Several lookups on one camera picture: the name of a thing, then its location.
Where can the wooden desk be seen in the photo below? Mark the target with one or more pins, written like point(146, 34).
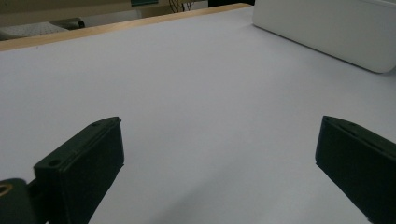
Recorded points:
point(77, 9)

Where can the white plastic bin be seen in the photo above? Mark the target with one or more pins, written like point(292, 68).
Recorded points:
point(327, 31)

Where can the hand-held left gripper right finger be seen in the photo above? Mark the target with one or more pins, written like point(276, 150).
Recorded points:
point(361, 168)

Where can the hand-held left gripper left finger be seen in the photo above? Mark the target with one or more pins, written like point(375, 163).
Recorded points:
point(84, 174)

